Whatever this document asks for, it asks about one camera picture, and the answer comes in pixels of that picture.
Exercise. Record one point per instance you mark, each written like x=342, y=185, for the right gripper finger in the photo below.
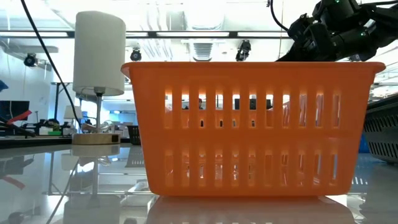
x=300, y=56

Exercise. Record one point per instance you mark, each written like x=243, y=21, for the orange slotted plastic basket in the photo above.
x=248, y=137

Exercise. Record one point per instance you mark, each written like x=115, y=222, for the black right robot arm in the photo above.
x=367, y=28

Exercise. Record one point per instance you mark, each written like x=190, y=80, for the black ceiling track light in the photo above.
x=136, y=56
x=30, y=60
x=243, y=49

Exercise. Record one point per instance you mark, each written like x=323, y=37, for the black background monitor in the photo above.
x=253, y=104

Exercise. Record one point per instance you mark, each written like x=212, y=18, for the ceiling air vent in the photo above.
x=202, y=51

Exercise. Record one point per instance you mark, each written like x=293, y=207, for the person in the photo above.
x=201, y=104

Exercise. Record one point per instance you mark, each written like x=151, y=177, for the small black bin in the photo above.
x=134, y=135

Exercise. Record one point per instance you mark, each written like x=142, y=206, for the white shade table lamp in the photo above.
x=99, y=49

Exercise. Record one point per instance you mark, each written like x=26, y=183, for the small background lamp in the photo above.
x=73, y=112

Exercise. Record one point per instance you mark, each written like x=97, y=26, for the green box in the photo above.
x=55, y=133

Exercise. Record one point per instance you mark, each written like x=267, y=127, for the dark background desk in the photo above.
x=31, y=142

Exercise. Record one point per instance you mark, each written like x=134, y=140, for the black computer monitor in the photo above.
x=12, y=109

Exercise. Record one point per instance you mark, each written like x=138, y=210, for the black ceiling rail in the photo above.
x=192, y=34

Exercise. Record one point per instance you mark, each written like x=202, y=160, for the black metal frame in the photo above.
x=56, y=99

